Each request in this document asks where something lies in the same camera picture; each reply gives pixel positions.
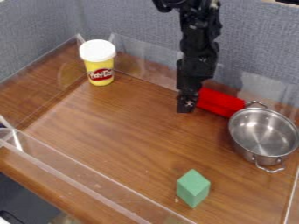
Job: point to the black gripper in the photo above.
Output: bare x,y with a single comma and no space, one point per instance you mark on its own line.
194,68

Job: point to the red rectangular block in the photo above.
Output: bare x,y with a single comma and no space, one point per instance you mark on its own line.
217,103

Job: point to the stainless steel pot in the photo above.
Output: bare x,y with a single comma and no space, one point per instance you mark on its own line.
264,136

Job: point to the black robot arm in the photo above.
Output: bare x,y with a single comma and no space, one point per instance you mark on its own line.
200,28

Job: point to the yellow Play-Doh can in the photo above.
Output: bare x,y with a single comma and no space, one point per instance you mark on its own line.
97,53

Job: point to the green foam cube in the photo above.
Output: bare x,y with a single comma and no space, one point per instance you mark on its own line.
192,188

